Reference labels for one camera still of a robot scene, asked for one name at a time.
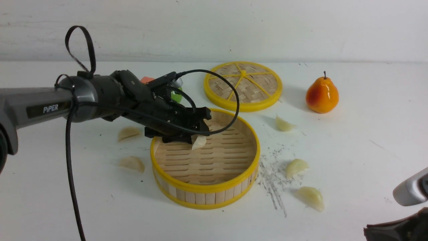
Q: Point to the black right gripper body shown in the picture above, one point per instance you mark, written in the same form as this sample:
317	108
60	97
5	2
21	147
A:
412	228

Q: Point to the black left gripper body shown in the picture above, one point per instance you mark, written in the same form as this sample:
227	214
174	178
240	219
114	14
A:
158	112

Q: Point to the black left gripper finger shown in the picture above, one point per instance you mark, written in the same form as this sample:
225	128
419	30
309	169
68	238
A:
181	138

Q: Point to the pale dumpling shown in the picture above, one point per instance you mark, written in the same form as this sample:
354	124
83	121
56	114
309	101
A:
283	125
198	141
128	132
132	163
312	197
295	166

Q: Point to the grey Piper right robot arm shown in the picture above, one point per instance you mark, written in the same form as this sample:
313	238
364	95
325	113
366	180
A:
410	192

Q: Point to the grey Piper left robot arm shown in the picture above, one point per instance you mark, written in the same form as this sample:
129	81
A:
22	107

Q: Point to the bamboo steamer tray yellow rim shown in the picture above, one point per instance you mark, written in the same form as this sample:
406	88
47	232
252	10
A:
211	177

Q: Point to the woven bamboo steamer lid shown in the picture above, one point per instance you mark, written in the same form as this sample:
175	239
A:
258	87

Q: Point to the green toy watermelon ball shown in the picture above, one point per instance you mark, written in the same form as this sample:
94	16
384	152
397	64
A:
176	96

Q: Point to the orange foam cube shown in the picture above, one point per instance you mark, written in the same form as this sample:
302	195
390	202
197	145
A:
146	79

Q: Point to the orange toy pear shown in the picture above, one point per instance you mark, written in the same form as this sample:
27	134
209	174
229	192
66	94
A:
322	96

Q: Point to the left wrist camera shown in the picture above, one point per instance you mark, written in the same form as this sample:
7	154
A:
171	79

